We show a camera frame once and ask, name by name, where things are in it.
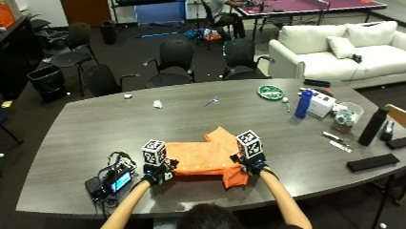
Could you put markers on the the person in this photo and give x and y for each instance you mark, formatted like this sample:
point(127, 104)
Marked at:
point(207, 218)

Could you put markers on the black controller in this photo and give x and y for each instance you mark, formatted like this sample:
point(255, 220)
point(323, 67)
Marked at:
point(357, 58)

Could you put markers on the black electronic device with screen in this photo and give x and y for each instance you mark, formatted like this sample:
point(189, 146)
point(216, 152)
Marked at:
point(114, 182)

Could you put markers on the silver pen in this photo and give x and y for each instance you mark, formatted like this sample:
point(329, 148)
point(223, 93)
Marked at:
point(335, 137)

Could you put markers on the blue board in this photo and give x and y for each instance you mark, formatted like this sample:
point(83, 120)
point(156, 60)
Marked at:
point(160, 12)

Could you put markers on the black remote control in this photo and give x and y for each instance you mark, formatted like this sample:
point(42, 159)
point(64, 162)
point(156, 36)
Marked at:
point(317, 83)

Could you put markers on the black water bottle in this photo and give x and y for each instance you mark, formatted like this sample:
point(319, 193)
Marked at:
point(373, 126)

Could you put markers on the person's right hand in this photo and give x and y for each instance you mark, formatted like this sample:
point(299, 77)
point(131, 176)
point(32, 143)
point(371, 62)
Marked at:
point(253, 163)

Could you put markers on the black cabinet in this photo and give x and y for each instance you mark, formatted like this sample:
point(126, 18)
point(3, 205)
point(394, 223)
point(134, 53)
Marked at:
point(15, 57)

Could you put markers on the crumpled white paper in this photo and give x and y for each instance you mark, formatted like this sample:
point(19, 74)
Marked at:
point(158, 104)

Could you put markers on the white cardboard box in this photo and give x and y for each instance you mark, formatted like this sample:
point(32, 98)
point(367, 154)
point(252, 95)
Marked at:
point(321, 103)

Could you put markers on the white cushion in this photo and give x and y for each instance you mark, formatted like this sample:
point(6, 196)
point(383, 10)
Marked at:
point(341, 47)

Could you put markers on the purple table-tennis table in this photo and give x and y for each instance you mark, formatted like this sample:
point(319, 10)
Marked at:
point(304, 6)

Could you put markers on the orange cloth garment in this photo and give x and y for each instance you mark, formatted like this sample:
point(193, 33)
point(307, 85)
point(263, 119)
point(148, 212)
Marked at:
point(207, 157)

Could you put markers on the black flat case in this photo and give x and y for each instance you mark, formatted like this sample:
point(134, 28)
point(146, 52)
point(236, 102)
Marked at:
point(372, 162)

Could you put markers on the white marker pen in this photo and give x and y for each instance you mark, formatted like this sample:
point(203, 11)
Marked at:
point(340, 146)

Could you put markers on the black stapler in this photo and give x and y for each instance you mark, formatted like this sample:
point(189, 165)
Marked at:
point(386, 130)

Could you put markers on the small white object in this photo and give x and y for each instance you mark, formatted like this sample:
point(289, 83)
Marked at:
point(128, 96)

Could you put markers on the black waste bin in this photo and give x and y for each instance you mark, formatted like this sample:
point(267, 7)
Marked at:
point(48, 82)

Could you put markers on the small blue tool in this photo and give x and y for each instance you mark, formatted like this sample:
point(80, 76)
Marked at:
point(211, 101)

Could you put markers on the white marker cube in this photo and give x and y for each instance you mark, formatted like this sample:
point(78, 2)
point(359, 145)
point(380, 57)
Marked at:
point(249, 144)
point(154, 152)

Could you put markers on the clear plastic container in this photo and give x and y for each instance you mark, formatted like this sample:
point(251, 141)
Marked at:
point(348, 117)

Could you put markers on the blue water bottle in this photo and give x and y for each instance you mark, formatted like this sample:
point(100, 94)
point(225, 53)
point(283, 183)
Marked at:
point(303, 104)

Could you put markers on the person's left hand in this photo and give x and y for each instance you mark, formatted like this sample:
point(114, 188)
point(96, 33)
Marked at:
point(156, 174)

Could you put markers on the white sofa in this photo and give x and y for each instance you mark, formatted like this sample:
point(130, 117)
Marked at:
point(339, 54)

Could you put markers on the black office chair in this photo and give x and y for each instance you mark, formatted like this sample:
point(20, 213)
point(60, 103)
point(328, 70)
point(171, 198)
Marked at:
point(243, 60)
point(102, 81)
point(74, 51)
point(174, 63)

